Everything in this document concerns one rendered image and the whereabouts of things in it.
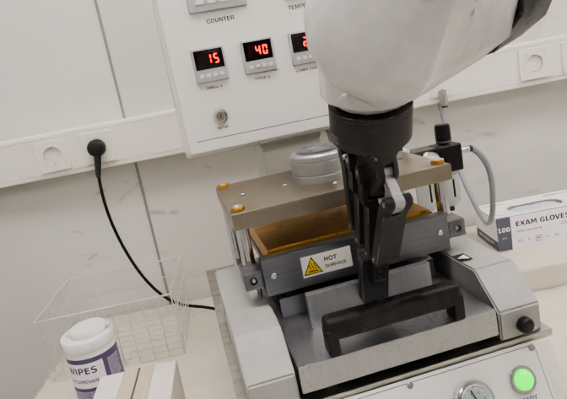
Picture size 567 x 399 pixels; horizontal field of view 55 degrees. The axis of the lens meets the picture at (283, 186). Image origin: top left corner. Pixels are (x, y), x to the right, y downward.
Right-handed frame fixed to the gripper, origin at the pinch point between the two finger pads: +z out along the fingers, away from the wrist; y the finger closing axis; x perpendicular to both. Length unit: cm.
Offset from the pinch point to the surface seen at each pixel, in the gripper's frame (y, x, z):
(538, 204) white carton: -40, 56, 31
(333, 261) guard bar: -4.1, -3.1, 0.6
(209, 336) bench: -40, -20, 43
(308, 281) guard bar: -3.6, -6.4, 2.1
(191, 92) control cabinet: -33.0, -13.6, -11.7
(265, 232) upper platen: -13.3, -9.0, 1.1
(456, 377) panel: 9.4, 5.1, 8.4
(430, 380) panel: 9.0, 2.4, 8.1
